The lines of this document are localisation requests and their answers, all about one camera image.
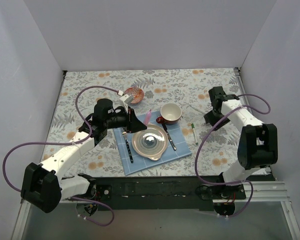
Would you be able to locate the white green-tipped marker pen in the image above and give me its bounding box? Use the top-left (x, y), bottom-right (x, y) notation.
top-left (191, 123), bottom-right (199, 146)

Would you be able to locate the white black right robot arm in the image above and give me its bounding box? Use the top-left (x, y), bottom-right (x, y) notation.
top-left (204, 86), bottom-right (278, 199)

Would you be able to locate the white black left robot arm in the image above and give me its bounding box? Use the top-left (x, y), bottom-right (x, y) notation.
top-left (20, 98), bottom-right (147, 213)

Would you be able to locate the silver fork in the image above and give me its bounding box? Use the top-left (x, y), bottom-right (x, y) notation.
top-left (122, 130), bottom-right (134, 164)

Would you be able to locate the cream grey plate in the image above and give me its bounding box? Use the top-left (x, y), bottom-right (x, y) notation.
top-left (131, 123), bottom-right (169, 161)

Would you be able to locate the red patterned bowl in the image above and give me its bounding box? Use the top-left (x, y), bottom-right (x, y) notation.
top-left (124, 86), bottom-right (145, 105)

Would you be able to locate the red white cup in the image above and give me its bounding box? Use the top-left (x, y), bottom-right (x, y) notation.
top-left (156, 103), bottom-right (183, 125)

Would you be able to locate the silver patterned knife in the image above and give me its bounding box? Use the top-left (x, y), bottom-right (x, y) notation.
top-left (161, 123), bottom-right (177, 151)

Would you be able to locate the floral patterned tablecloth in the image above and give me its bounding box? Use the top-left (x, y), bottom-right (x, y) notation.
top-left (47, 68), bottom-right (242, 177)

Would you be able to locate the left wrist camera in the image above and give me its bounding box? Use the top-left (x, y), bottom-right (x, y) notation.
top-left (117, 90), bottom-right (135, 112)

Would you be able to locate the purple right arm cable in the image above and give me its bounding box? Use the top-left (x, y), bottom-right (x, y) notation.
top-left (194, 93), bottom-right (271, 218)

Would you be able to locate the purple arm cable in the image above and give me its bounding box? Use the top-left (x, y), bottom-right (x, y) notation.
top-left (2, 86), bottom-right (125, 227)
top-left (194, 93), bottom-right (271, 218)

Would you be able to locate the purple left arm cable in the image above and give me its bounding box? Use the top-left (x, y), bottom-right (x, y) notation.
top-left (2, 86), bottom-right (125, 227)

